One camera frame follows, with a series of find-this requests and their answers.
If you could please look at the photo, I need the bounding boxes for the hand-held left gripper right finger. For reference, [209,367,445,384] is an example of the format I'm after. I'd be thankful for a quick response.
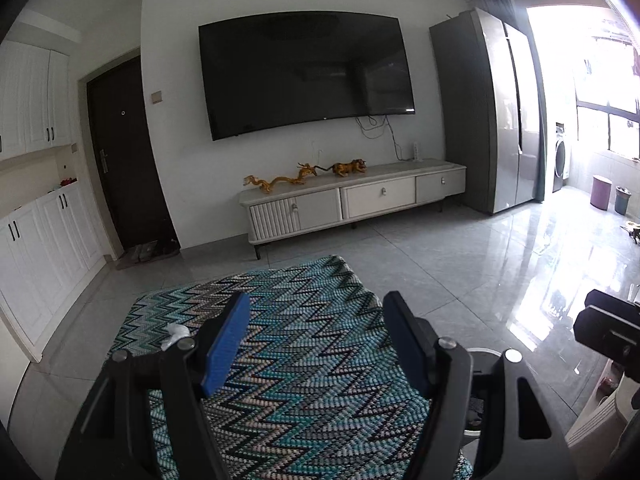
[382,290,568,480]

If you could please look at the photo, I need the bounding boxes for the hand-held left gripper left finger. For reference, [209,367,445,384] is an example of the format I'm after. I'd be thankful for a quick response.
[55,291,253,480]

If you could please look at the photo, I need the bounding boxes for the grey trash bin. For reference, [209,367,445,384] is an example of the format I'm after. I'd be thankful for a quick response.
[462,346,506,443]

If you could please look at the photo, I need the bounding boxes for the white crumpled plastic bag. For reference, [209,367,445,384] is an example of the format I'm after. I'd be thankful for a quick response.
[160,323,192,352]

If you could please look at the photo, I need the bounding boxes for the zigzag patterned rug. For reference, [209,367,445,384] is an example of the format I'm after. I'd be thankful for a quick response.
[107,255,473,480]

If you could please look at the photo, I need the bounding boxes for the grey shoes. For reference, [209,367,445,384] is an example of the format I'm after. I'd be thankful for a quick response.
[125,242,158,263]

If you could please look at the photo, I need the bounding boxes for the purple bin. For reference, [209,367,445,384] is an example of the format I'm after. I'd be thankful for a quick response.
[590,175,612,209]

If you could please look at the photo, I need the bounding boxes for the white television cabinet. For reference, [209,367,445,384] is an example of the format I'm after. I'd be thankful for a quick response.
[238,158,467,260]

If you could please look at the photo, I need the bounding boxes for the long golden dragon figurine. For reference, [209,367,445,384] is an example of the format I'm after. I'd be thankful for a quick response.
[243,172,307,195]

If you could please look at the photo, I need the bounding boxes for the white washing machine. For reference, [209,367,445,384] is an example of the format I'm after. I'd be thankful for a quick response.
[552,121,571,193]

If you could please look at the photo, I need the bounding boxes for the golden tiger figurine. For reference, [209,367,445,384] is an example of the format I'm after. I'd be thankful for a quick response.
[330,159,369,178]

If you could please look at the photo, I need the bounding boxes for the white floor cupboard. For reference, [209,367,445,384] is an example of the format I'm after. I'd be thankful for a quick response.
[0,180,107,363]

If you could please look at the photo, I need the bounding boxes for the dark brown door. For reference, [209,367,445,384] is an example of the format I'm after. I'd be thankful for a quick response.
[86,55,181,261]

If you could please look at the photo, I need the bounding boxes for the balcony window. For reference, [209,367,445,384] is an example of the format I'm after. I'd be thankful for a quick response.
[575,7,640,161]

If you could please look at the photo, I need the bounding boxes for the grey refrigerator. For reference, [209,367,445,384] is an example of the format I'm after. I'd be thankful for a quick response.
[429,7,543,215]

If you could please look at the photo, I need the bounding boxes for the television cables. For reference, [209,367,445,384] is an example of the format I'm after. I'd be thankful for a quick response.
[356,115,403,161]

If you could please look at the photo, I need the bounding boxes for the black wall television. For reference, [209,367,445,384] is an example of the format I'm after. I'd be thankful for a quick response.
[198,11,417,142]

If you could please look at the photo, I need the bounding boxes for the white wall cupboard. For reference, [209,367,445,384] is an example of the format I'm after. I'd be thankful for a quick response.
[0,40,71,161]

